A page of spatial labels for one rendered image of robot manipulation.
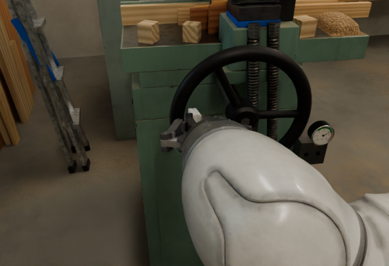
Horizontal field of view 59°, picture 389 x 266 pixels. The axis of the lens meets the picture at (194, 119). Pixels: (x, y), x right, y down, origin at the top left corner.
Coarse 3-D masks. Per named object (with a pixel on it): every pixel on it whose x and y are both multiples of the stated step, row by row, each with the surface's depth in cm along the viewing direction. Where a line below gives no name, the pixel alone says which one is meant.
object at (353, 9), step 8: (184, 8) 90; (296, 8) 93; (304, 8) 93; (312, 8) 94; (320, 8) 94; (328, 8) 94; (336, 8) 95; (344, 8) 95; (352, 8) 95; (360, 8) 96; (368, 8) 96; (184, 16) 90; (312, 16) 95; (352, 16) 97; (360, 16) 97
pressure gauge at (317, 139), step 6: (312, 126) 89; (318, 126) 88; (324, 126) 87; (330, 126) 88; (312, 132) 89; (318, 132) 88; (324, 132) 89; (330, 132) 89; (312, 138) 89; (318, 138) 90; (324, 138) 90; (330, 138) 90; (312, 144) 94; (318, 144) 90; (324, 144) 91
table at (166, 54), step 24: (168, 24) 91; (120, 48) 76; (144, 48) 76; (168, 48) 77; (192, 48) 78; (216, 48) 79; (312, 48) 83; (336, 48) 84; (360, 48) 85; (240, 72) 73; (264, 72) 73
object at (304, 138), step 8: (304, 136) 96; (296, 144) 96; (304, 144) 94; (296, 152) 97; (304, 152) 95; (312, 152) 96; (320, 152) 96; (304, 160) 97; (312, 160) 97; (320, 160) 97
